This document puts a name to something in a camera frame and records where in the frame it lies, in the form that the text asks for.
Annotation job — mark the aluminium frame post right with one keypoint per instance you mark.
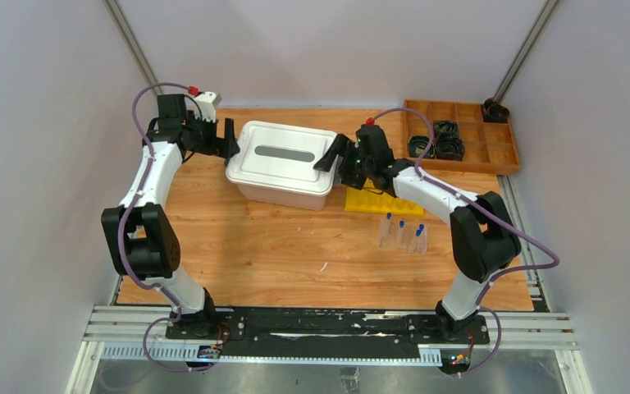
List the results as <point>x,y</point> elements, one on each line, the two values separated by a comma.
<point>538,27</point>

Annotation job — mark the aluminium frame post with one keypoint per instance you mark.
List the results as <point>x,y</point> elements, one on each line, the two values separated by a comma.
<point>538,27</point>
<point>128,36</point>

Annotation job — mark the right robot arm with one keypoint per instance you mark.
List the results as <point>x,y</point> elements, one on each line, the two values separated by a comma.
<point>482,233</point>

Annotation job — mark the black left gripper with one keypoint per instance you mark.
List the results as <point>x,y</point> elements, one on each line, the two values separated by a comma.
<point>216,138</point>

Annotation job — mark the clear test tube blue cap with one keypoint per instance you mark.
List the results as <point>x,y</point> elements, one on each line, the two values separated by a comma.
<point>415,240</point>

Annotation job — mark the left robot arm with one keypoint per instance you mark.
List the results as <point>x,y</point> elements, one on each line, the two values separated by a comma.
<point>139,235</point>

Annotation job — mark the wooden compartment tray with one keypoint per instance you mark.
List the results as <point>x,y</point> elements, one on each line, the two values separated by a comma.
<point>464,141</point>

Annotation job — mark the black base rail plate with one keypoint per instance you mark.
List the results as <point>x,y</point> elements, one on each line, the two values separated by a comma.
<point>330,334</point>

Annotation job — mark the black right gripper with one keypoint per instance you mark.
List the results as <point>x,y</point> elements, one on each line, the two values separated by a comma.
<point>340,147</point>

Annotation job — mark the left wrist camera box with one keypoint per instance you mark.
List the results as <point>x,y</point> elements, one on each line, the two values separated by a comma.
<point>208,102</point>

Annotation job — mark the blue capped test tube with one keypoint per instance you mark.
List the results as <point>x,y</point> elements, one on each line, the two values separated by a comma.
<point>384,228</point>
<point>399,237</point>

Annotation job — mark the aluminium frame post left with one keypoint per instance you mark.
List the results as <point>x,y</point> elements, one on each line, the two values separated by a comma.
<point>128,36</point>

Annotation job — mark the yellow test tube rack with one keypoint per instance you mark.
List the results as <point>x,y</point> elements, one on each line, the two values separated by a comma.
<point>371,200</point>

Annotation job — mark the pink plastic storage bin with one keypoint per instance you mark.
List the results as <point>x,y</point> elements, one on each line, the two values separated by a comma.
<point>282,197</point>

